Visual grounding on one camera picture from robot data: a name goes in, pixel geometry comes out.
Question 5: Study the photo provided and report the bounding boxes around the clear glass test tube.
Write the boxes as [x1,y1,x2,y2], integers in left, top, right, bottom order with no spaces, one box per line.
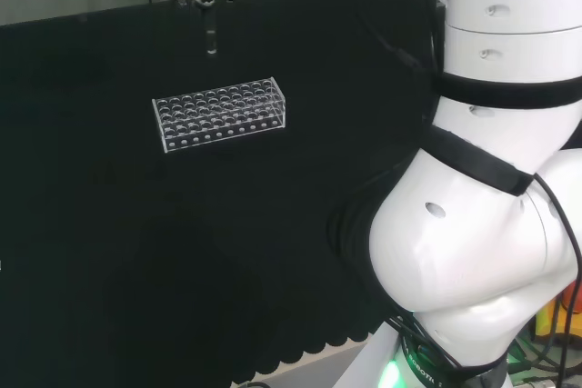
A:
[202,0,220,57]

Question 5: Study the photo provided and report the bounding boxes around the clear plastic test tube rack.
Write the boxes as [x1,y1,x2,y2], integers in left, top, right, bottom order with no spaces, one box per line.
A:
[151,76,288,154]

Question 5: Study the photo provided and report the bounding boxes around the black bench cloth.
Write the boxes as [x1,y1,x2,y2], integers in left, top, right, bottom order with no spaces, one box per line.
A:
[0,0,449,388]

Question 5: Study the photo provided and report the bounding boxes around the yellow stop button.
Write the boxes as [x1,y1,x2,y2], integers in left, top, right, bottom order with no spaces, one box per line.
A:
[534,286,582,340]

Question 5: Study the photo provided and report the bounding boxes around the black cable bundle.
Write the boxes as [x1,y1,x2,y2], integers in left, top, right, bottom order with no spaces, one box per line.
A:
[325,0,449,316]

